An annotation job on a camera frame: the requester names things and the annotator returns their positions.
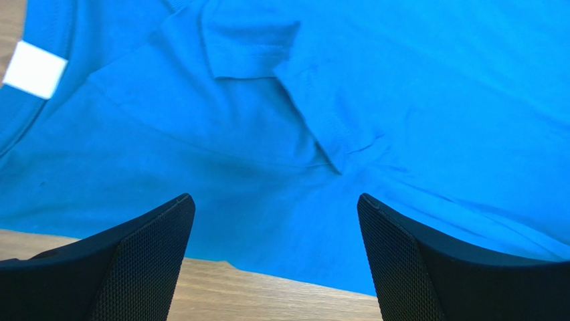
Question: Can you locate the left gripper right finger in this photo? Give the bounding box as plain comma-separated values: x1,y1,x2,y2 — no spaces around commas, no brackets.
357,193,569,321

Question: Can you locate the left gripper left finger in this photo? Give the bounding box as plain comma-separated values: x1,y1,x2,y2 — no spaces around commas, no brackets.
1,193,195,320

